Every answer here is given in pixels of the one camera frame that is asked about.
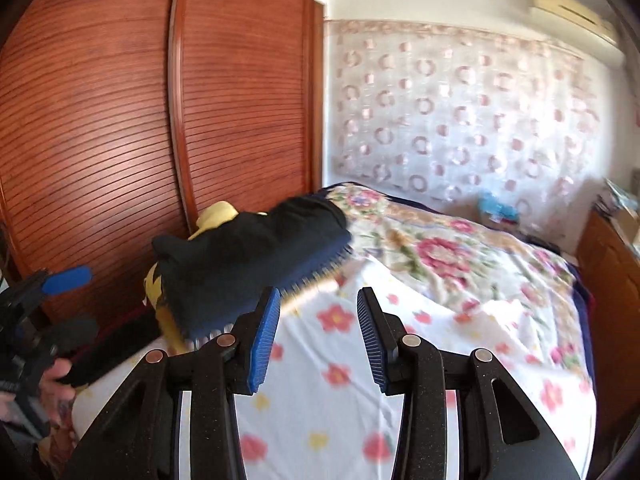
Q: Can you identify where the black printed t-shirt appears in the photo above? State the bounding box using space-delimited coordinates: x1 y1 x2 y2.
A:
145 195 350 314

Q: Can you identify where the person left hand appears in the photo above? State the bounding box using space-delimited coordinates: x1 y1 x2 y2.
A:
0 356 76 430

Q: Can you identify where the yellow plush toy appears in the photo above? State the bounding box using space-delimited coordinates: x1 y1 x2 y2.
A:
143 200 238 356

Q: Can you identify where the floral quilt blanket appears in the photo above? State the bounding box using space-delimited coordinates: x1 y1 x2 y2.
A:
323 183 593 379

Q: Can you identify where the patterned yellow folded garment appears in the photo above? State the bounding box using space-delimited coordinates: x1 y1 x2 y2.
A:
182 244 354 351

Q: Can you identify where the white floral bed sheet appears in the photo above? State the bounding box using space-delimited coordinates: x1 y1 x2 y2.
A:
69 253 599 480

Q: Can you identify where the wooden side cabinet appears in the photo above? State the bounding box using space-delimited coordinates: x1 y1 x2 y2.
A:
574 209 640 441

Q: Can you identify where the wooden louvered wardrobe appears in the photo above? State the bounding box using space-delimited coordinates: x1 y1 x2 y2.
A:
1 0 319 325

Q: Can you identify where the navy folded garment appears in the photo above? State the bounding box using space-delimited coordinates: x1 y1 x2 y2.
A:
180 229 350 337

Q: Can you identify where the blue tissue pack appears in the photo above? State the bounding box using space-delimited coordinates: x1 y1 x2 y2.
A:
477 193 520 224

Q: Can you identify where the cardboard box on cabinet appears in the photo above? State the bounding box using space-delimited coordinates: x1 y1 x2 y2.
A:
612 207 640 245

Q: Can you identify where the circle patterned sheer curtain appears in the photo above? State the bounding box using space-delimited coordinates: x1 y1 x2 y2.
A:
324 20 602 247

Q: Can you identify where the wall air conditioner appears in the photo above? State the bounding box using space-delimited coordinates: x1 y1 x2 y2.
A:
529 0 618 50

